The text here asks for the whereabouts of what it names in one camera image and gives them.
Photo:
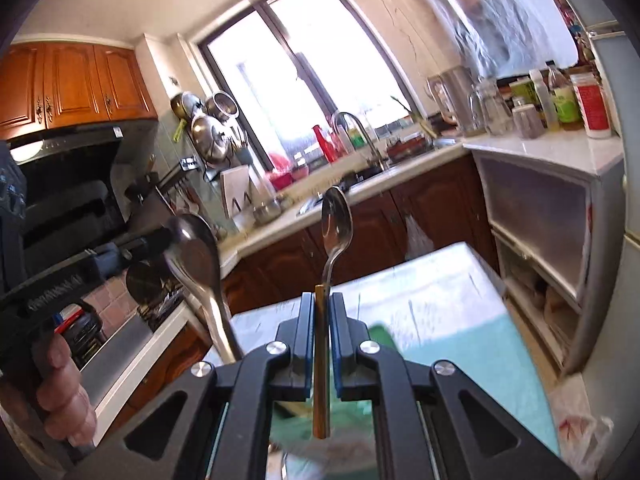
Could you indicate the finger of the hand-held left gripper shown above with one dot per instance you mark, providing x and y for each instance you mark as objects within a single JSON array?
[
  {"x": 107, "y": 263},
  {"x": 147, "y": 245}
]

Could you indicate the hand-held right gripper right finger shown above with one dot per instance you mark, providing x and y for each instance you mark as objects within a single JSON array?
[{"x": 336, "y": 355}]

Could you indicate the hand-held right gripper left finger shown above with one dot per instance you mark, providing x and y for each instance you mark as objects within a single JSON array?
[{"x": 306, "y": 355}]

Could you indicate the large steel spoon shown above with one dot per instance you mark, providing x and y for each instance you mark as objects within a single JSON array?
[{"x": 195, "y": 255}]

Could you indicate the person's left hand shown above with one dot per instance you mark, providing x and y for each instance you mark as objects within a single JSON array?
[{"x": 62, "y": 390}]

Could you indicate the black stove splash panel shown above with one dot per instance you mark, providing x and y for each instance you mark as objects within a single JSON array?
[{"x": 150, "y": 210}]

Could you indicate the round black pan lid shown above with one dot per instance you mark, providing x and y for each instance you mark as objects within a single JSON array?
[{"x": 145, "y": 282}]

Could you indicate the black and red cooker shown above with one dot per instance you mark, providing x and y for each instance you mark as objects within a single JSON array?
[{"x": 80, "y": 330}]

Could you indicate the gas stove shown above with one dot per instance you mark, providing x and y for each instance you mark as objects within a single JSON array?
[{"x": 160, "y": 310}]

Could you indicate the black range hood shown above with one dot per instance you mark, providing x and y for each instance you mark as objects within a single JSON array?
[{"x": 65, "y": 195}]

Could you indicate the stainless steel panel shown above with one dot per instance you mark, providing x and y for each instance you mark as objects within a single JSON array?
[{"x": 117, "y": 355}]

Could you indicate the dark brown base cabinets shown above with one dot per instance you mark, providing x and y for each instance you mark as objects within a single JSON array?
[{"x": 280, "y": 260}]

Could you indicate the white cutting board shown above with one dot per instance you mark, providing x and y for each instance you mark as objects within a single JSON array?
[{"x": 237, "y": 185}]

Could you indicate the leaf-printed tablecloth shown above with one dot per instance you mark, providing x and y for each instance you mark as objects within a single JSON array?
[{"x": 450, "y": 310}]

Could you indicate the small steel pot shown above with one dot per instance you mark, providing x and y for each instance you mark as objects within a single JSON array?
[{"x": 267, "y": 212}]

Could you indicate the hanging large steel wok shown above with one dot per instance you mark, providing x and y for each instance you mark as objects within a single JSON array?
[{"x": 207, "y": 135}]

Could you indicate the white kitchen countertop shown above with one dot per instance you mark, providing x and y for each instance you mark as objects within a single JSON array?
[{"x": 280, "y": 225}]

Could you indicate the hanging white plastic bag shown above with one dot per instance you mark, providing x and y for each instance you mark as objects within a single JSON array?
[{"x": 417, "y": 237}]

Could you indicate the hanging steel pan lid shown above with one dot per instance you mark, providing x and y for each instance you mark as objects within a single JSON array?
[{"x": 184, "y": 105}]

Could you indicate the hanging steel saucepan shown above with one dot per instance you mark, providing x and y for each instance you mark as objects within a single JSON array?
[{"x": 222, "y": 106}]

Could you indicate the pink bowl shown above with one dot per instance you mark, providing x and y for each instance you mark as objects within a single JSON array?
[{"x": 300, "y": 172}]

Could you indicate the red spray bottle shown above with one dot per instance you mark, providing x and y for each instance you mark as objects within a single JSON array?
[{"x": 327, "y": 147}]

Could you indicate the steel kitchen faucet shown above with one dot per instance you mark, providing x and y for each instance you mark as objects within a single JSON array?
[{"x": 370, "y": 145}]

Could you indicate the green dish soap bottle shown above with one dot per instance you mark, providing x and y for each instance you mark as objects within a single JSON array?
[{"x": 356, "y": 137}]

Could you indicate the stack of dirty dishes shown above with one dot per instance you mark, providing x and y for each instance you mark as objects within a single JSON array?
[{"x": 407, "y": 146}]

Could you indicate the steel kitchen sink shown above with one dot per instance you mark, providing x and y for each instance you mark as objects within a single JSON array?
[{"x": 442, "y": 143}]

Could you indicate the white cabinet with frosted doors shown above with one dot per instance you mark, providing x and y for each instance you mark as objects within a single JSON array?
[{"x": 540, "y": 210}]

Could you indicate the white plastic bag on floor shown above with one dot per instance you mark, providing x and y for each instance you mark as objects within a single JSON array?
[{"x": 582, "y": 425}]

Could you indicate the kitchen window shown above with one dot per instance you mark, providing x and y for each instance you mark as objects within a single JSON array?
[{"x": 325, "y": 60}]

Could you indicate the steel electric kettle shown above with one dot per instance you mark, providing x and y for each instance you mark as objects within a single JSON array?
[{"x": 455, "y": 95}]

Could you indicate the glass pitcher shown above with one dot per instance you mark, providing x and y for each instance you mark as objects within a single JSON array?
[{"x": 487, "y": 110}]

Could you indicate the grey mug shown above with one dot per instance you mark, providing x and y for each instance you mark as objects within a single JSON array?
[{"x": 527, "y": 122}]

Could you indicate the green-labelled jar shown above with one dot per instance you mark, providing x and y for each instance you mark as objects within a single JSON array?
[{"x": 522, "y": 92}]

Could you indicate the white-capped plastic bottle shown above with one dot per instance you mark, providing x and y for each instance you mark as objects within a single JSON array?
[{"x": 542, "y": 105}]

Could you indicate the grey refrigerator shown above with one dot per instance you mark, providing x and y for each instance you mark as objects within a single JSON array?
[{"x": 625, "y": 185}]

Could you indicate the green-labelled bottle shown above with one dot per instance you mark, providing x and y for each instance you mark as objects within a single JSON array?
[{"x": 565, "y": 105}]

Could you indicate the white jar with red label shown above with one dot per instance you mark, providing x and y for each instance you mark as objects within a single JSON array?
[{"x": 592, "y": 110}]

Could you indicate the clear plastic sheet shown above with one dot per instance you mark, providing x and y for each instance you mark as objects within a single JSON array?
[{"x": 500, "y": 15}]

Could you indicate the wall utensil rail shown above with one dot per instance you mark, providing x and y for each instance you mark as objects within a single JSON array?
[{"x": 187, "y": 162}]

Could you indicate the orange wooden wall cabinet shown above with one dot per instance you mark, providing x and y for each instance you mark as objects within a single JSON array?
[{"x": 75, "y": 85}]

